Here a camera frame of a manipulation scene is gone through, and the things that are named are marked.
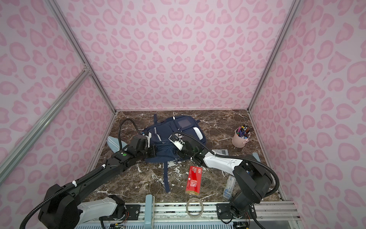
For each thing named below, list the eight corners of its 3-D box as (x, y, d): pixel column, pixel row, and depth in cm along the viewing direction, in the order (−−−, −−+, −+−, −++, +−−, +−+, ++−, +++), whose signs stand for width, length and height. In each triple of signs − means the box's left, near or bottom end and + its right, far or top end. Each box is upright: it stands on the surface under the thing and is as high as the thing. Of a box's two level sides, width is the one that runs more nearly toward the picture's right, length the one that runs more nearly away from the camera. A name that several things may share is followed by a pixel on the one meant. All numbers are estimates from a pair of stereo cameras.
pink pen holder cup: (233, 148, 99) (238, 137, 89) (231, 138, 105) (235, 126, 94) (245, 148, 99) (251, 137, 89) (242, 138, 104) (248, 126, 94)
